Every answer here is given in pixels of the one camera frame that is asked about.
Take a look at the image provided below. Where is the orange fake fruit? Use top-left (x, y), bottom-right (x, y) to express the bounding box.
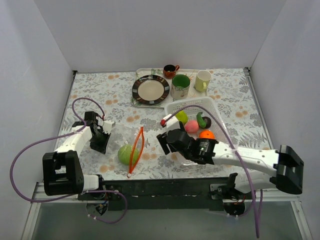
top-left (198, 129), bottom-right (215, 140)

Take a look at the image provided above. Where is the clear zip top bag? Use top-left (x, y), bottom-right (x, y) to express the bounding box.
top-left (106, 124), bottom-right (145, 179)

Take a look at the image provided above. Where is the green fake cabbage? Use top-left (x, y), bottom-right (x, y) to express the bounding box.
top-left (117, 144), bottom-right (140, 166)

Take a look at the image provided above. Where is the green fake pear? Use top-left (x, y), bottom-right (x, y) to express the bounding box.
top-left (175, 110), bottom-right (188, 125)

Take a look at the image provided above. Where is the small green fake cucumber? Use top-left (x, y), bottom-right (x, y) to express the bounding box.
top-left (196, 112), bottom-right (207, 129)

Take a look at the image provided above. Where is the dark purple fake fruit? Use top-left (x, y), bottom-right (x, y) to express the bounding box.
top-left (202, 116), bottom-right (212, 129)

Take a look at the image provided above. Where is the white plastic basket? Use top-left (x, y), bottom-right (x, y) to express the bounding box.
top-left (164, 96), bottom-right (230, 150)

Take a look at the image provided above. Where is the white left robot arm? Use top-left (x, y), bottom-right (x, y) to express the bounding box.
top-left (42, 111), bottom-right (115, 200)

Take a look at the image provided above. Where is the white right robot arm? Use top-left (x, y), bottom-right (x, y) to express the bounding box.
top-left (156, 129), bottom-right (304, 199)

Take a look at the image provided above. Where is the floral tablecloth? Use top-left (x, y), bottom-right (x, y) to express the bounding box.
top-left (60, 68), bottom-right (273, 180)

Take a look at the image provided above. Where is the dark rimmed beige plate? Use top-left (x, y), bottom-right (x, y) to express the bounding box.
top-left (131, 74), bottom-right (170, 105)

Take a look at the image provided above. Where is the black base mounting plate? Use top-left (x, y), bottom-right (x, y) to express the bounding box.
top-left (77, 178), bottom-right (260, 212)

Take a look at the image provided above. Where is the floral mug green inside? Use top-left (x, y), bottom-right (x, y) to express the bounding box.
top-left (170, 74), bottom-right (191, 100)

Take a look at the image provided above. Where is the small brown cup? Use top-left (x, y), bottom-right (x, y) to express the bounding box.
top-left (163, 64), bottom-right (180, 79)

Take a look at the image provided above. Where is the floral serving tray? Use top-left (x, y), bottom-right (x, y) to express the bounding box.
top-left (130, 67), bottom-right (211, 109)

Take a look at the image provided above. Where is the pale yellow mug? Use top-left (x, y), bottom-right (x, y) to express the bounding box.
top-left (194, 70), bottom-right (212, 92)

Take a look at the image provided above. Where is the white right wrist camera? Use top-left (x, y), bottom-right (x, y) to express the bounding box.
top-left (160, 114), bottom-right (180, 132)

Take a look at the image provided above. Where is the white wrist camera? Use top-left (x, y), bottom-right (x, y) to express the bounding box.
top-left (102, 120), bottom-right (116, 133)
top-left (160, 114), bottom-right (180, 132)

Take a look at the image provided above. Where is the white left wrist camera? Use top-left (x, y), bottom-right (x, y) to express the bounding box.
top-left (102, 120), bottom-right (116, 133)

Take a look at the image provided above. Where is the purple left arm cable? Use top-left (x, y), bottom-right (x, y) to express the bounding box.
top-left (9, 97), bottom-right (128, 224)

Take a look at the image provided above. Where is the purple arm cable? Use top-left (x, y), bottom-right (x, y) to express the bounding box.
top-left (9, 97), bottom-right (128, 224)
top-left (164, 104), bottom-right (264, 239)

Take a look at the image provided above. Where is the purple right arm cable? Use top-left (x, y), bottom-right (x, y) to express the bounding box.
top-left (164, 104), bottom-right (264, 239)

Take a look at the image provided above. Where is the aluminium frame rail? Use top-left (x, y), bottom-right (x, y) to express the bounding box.
top-left (32, 183), bottom-right (301, 202)

